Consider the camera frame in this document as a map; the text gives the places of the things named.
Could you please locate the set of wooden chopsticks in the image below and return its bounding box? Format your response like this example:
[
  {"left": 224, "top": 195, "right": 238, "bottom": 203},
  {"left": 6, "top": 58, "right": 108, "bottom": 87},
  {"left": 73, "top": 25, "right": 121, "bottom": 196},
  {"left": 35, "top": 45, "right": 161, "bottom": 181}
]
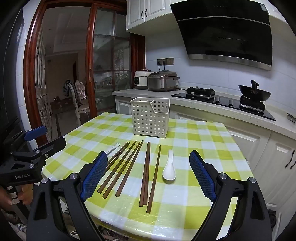
[{"left": 97, "top": 140, "right": 162, "bottom": 214}]

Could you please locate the person's left hand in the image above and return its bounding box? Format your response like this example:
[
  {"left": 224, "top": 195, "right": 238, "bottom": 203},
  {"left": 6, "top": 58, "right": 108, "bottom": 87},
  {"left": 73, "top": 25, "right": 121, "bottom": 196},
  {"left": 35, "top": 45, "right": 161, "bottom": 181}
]
[{"left": 0, "top": 184, "right": 35, "bottom": 207}]

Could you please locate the green checked tablecloth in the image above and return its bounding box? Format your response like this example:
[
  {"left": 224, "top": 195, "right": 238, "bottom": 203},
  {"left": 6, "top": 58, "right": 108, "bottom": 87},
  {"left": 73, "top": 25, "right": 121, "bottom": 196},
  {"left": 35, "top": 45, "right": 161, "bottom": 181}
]
[{"left": 43, "top": 112, "right": 253, "bottom": 241}]

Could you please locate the wooden side table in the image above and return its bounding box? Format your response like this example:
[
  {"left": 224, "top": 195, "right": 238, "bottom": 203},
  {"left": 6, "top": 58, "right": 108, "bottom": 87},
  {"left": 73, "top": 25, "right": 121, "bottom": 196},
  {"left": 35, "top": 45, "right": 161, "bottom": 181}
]
[{"left": 50, "top": 97, "right": 75, "bottom": 137}]

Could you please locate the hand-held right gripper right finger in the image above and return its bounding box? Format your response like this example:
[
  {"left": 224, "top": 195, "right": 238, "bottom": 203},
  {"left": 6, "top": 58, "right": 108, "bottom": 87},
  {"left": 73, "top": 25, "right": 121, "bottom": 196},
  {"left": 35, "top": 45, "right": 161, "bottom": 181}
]
[{"left": 189, "top": 150, "right": 272, "bottom": 241}]

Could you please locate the red wooden door frame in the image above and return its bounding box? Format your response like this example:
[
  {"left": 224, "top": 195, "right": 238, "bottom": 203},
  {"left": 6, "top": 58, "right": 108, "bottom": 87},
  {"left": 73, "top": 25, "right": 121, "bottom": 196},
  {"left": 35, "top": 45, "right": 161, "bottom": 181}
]
[{"left": 23, "top": 0, "right": 127, "bottom": 145}]

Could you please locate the black burner grate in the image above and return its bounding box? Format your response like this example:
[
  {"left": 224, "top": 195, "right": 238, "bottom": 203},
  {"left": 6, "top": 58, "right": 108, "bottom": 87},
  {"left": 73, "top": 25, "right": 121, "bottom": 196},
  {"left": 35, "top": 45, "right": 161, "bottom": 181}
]
[
  {"left": 239, "top": 96, "right": 266, "bottom": 113},
  {"left": 186, "top": 86, "right": 215, "bottom": 99}
]

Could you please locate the white ceramic spoon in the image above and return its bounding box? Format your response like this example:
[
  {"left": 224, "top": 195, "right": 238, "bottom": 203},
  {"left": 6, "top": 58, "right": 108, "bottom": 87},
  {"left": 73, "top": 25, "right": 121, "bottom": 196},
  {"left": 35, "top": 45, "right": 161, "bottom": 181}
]
[
  {"left": 105, "top": 143, "right": 121, "bottom": 155},
  {"left": 162, "top": 149, "right": 176, "bottom": 181}
]

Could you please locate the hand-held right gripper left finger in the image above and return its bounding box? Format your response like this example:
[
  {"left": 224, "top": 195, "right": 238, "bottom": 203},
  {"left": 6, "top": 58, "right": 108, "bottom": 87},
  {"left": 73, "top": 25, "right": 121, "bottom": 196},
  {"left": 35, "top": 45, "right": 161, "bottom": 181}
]
[{"left": 26, "top": 151, "right": 109, "bottom": 241}]

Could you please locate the wooden glass sliding door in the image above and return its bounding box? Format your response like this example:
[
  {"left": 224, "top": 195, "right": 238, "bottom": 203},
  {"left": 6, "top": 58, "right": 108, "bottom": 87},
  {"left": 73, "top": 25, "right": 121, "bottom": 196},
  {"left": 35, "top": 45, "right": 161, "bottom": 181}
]
[{"left": 87, "top": 2, "right": 146, "bottom": 114}]

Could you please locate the black wok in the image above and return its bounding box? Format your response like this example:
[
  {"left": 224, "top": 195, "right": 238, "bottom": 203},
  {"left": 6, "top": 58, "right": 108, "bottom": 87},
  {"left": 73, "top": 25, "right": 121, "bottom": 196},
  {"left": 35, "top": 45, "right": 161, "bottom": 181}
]
[{"left": 238, "top": 80, "right": 272, "bottom": 102}]

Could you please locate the black range hood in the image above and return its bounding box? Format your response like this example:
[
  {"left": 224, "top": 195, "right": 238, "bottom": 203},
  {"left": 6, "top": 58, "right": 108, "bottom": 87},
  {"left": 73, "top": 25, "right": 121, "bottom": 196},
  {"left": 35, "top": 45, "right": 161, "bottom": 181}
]
[{"left": 170, "top": 0, "right": 273, "bottom": 71}]

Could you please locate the black refrigerator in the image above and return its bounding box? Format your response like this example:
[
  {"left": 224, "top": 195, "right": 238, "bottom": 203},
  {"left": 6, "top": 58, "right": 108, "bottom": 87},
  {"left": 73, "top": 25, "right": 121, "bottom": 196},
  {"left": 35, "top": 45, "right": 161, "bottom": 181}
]
[{"left": 0, "top": 14, "right": 26, "bottom": 149}]

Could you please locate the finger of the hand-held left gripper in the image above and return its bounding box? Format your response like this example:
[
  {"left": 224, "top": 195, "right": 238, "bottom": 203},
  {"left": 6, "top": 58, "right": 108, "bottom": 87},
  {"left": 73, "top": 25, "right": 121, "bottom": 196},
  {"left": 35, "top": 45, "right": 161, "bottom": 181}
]
[
  {"left": 12, "top": 136, "right": 67, "bottom": 161},
  {"left": 5, "top": 125, "right": 48, "bottom": 149}
]

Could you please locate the white hallway cabinet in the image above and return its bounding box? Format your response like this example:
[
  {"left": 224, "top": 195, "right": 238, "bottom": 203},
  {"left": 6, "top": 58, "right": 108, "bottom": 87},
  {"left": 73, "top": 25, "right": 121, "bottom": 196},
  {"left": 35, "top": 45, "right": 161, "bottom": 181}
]
[{"left": 35, "top": 28, "right": 52, "bottom": 139}]

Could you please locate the white ornate dining chair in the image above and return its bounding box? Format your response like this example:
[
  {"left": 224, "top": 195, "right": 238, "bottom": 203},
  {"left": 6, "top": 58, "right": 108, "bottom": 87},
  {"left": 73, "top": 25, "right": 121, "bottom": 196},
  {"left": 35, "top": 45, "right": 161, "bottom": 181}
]
[{"left": 74, "top": 80, "right": 89, "bottom": 126}]

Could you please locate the white wall cabinet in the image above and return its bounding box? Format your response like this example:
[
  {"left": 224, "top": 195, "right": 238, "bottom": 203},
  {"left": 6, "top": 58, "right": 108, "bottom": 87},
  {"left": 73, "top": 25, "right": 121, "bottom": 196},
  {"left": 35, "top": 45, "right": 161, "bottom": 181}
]
[
  {"left": 125, "top": 0, "right": 176, "bottom": 36},
  {"left": 268, "top": 6, "right": 292, "bottom": 40}
]

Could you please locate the white perforated utensil basket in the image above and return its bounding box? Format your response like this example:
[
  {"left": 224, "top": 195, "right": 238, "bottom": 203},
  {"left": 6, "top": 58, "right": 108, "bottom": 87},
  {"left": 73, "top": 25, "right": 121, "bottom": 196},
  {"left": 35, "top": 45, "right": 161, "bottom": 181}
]
[{"left": 130, "top": 97, "right": 171, "bottom": 139}]

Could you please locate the white rice cooker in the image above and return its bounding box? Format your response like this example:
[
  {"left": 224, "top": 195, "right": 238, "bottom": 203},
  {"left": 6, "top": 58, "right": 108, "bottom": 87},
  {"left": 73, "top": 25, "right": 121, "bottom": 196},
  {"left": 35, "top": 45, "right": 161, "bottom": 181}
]
[{"left": 134, "top": 70, "right": 158, "bottom": 90}]

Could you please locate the black glass gas hob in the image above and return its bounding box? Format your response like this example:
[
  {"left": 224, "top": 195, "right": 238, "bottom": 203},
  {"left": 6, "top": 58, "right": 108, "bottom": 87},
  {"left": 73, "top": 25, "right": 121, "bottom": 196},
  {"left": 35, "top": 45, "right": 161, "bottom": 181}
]
[{"left": 171, "top": 89, "right": 276, "bottom": 121}]

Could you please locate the silver rice cooker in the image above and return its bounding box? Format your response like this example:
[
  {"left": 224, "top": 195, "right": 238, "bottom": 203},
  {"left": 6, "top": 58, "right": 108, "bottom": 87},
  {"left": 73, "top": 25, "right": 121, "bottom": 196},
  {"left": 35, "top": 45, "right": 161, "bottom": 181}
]
[{"left": 147, "top": 71, "right": 180, "bottom": 91}]

